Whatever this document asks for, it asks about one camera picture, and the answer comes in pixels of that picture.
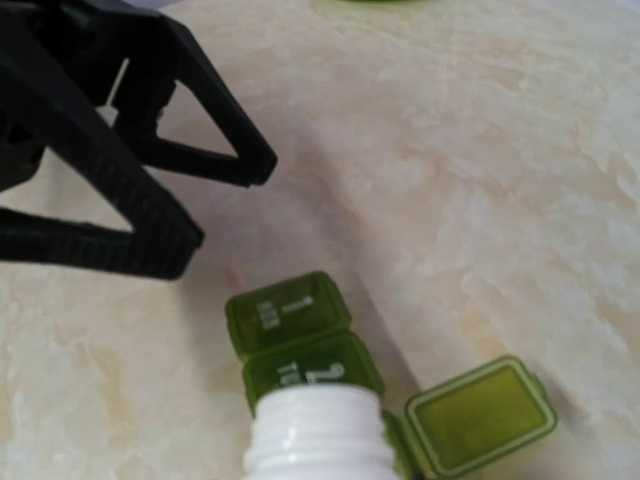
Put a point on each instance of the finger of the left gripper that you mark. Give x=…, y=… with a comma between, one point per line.
x=215, y=115

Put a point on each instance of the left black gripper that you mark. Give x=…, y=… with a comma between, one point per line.
x=87, y=79

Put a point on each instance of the lime green plate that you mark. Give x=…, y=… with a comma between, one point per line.
x=380, y=1

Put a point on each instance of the green weekly pill organizer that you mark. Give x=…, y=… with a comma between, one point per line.
x=298, y=332

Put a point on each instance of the small white pill bottle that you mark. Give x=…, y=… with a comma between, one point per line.
x=328, y=431

